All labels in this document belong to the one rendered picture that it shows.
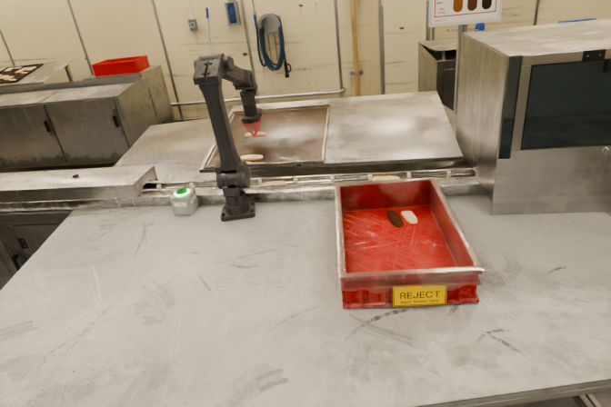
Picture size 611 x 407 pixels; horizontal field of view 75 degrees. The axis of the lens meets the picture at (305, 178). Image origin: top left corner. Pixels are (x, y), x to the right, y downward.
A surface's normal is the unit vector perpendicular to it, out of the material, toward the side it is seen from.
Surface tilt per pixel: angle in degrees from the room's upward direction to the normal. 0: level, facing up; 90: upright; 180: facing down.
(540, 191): 89
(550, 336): 0
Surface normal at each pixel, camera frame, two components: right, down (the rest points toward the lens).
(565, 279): -0.11, -0.90
